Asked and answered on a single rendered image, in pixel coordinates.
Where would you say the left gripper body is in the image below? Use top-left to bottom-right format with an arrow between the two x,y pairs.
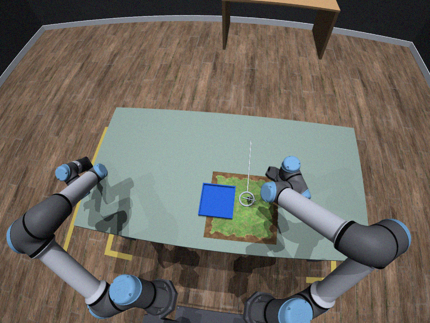
73,157 -> 93,174

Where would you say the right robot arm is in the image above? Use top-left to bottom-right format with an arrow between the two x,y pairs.
248,156 -> 411,323

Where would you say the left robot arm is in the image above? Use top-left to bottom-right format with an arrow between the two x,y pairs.
6,162 -> 172,319

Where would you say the green grassy ground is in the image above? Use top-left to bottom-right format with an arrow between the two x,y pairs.
204,171 -> 278,245

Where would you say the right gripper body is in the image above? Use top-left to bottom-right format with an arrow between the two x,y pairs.
265,166 -> 283,182

